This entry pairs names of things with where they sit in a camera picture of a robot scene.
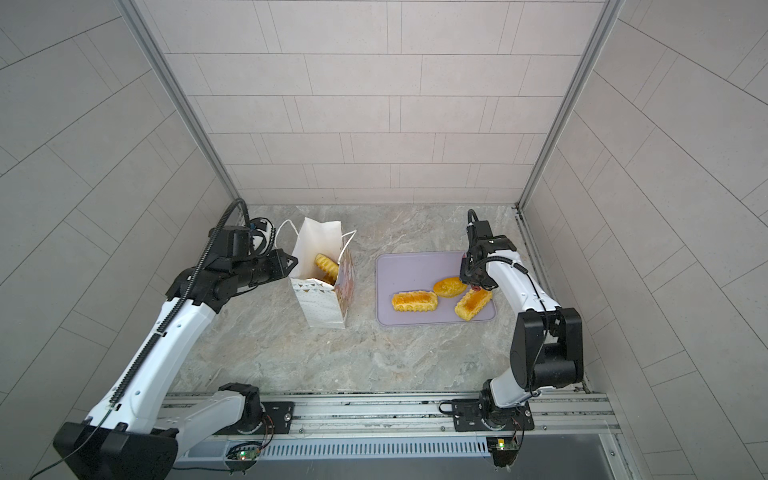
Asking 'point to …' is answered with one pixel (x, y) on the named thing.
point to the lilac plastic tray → (403, 272)
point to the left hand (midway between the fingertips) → (304, 257)
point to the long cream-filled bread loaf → (415, 301)
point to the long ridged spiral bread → (329, 266)
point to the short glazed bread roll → (472, 303)
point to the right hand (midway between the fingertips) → (470, 276)
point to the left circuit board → (243, 453)
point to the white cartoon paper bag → (324, 305)
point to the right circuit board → (504, 450)
